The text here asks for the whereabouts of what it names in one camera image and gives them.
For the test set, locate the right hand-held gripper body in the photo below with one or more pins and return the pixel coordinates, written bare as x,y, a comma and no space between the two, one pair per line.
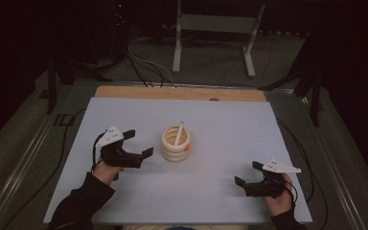
281,166

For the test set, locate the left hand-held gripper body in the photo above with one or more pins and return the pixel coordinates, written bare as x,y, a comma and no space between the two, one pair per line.
111,135

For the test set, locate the cream ribbed pen holder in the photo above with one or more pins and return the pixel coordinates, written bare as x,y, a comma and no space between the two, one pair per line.
174,155

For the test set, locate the white pen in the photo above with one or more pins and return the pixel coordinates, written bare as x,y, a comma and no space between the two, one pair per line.
179,132

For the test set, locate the person's left hand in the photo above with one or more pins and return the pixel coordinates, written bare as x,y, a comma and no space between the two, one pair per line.
103,172

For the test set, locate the person's right hand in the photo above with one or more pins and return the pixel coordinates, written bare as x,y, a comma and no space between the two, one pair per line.
281,204

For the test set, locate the pale blue table mat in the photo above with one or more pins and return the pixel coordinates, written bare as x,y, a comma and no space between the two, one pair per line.
204,191

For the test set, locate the black stand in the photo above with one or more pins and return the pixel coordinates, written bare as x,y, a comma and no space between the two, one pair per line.
314,96
51,86

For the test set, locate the dark table grommet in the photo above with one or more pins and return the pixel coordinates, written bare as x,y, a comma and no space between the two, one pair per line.
214,99

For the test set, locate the dark equipment rack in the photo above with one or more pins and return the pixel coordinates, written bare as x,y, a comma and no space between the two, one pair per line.
108,28

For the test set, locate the grey metal stand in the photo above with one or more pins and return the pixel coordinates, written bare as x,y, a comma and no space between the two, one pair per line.
217,24

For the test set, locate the metal floor rail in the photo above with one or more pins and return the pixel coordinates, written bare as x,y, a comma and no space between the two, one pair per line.
335,179
19,174

